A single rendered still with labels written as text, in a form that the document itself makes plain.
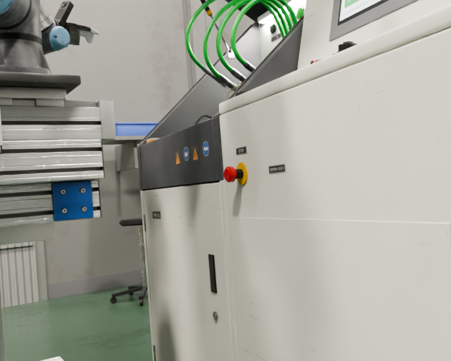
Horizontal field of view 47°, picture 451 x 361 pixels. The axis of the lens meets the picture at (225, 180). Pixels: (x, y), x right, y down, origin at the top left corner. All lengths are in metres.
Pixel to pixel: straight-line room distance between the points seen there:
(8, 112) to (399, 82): 0.78
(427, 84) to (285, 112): 0.35
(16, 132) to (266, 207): 0.55
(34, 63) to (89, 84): 3.49
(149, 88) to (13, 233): 3.69
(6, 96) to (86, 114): 0.17
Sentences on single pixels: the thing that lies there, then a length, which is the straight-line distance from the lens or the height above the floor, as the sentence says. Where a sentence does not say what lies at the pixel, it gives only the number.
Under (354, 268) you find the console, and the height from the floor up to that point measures 0.62.
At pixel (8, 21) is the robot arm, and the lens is 1.20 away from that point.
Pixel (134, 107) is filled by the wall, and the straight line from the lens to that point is 4.78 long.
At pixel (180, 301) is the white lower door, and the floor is 0.43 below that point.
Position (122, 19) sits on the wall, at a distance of 4.96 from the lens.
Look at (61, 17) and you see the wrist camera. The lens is 2.16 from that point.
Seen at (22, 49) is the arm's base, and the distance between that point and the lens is 1.22.
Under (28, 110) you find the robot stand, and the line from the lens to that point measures 1.19.
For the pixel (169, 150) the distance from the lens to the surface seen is 1.60.
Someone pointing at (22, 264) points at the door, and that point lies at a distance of 4.41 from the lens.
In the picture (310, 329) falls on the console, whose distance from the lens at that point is 1.02.
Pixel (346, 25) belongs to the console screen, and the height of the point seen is 1.13.
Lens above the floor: 0.76
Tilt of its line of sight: 1 degrees up
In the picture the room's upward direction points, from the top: 4 degrees counter-clockwise
